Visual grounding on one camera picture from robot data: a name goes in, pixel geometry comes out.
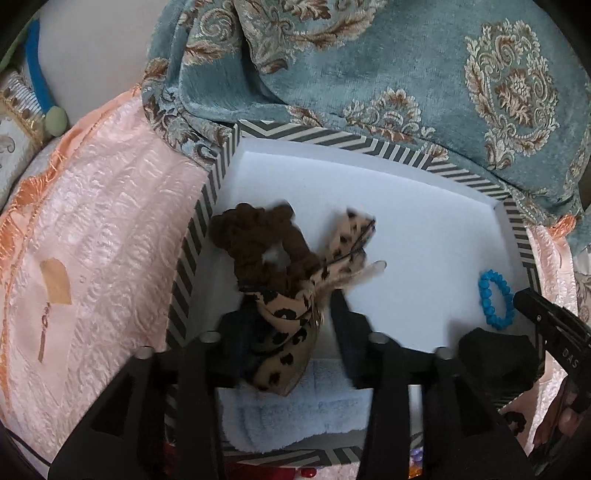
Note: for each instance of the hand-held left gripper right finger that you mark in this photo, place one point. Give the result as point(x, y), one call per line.
point(345, 332)

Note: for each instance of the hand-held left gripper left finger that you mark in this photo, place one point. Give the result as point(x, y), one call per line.
point(228, 353)

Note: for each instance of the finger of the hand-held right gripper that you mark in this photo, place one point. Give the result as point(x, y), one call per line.
point(554, 327)

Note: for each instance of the leopard print scrunchie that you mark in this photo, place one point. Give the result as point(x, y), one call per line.
point(286, 355)

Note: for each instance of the striped jewelry box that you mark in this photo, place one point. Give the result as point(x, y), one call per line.
point(415, 221)

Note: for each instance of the embroidered beige cushion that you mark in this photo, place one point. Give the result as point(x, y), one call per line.
point(582, 286)

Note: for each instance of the light blue towel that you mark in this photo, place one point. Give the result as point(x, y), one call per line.
point(300, 415)

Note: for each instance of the brown scrunchie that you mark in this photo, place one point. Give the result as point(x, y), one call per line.
point(249, 240)

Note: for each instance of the red scrunchie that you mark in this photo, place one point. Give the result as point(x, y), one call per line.
point(300, 474)

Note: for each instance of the pink quilted blanket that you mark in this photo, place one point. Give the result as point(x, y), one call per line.
point(115, 230)

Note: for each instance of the teal damask blanket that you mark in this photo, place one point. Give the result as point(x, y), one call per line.
point(369, 69)

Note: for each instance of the floral embroidered cushion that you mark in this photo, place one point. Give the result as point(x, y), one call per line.
point(18, 138)

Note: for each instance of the beige sofa cushion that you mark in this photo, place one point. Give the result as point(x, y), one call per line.
point(101, 50)

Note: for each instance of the green and blue plush toy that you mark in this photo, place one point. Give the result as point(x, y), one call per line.
point(34, 69)

